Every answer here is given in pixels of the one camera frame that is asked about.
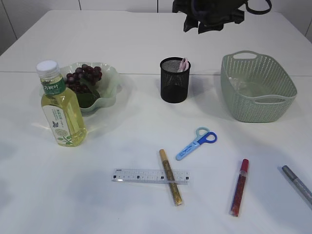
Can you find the clear plastic ruler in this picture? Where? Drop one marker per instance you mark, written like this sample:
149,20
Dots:
149,176

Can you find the purple grape bunch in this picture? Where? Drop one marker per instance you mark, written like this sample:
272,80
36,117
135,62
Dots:
83,83

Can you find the pink purple scissors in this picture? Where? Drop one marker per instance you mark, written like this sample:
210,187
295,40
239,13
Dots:
184,65

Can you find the green woven plastic basket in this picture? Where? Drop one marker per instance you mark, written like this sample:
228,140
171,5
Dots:
270,90

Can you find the silver glitter glue pen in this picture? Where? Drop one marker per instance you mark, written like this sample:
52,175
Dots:
299,185

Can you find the gold glitter glue pen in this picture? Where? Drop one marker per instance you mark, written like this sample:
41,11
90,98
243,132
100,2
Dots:
170,177

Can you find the black mesh pen holder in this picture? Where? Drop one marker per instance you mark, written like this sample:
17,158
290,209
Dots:
173,85

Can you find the blue scissors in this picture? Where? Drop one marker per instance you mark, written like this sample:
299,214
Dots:
203,135

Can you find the clear plastic sheet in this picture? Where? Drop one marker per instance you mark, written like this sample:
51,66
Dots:
238,84

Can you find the jasmine tea bottle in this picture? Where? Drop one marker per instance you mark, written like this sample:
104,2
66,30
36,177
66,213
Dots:
60,106

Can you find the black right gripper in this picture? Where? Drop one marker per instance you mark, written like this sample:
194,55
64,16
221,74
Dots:
207,12

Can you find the green wavy plate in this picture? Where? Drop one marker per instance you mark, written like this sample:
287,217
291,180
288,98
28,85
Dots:
107,87

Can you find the red glitter glue pen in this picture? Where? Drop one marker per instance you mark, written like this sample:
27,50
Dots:
239,189

